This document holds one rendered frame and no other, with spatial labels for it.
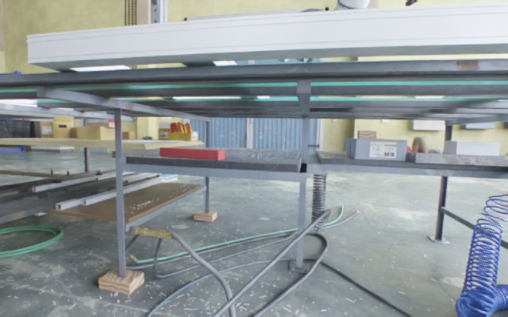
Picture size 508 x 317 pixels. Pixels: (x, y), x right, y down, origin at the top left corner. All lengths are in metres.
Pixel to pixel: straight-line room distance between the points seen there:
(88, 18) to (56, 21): 1.27
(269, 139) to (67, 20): 7.74
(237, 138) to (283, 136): 1.32
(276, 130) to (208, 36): 6.56
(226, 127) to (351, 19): 6.95
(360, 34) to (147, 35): 0.45
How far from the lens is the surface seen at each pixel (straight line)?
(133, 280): 1.34
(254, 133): 7.21
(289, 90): 0.85
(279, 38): 0.56
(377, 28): 0.58
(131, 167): 1.18
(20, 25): 12.69
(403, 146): 1.38
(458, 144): 1.45
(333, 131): 7.16
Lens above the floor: 0.69
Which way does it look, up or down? 5 degrees down
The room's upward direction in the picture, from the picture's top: 1 degrees clockwise
